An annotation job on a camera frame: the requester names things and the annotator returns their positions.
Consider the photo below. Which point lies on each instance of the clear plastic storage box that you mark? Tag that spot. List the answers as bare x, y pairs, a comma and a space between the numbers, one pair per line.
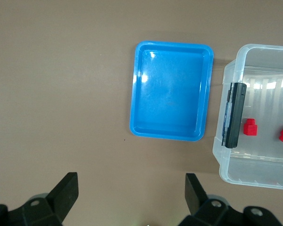
261, 155

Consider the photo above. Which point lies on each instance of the blue plastic tray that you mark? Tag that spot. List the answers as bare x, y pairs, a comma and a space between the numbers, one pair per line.
169, 94

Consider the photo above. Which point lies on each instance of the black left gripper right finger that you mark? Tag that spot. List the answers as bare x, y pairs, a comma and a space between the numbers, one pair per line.
202, 207

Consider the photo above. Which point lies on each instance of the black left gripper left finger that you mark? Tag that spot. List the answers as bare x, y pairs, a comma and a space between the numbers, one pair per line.
54, 204

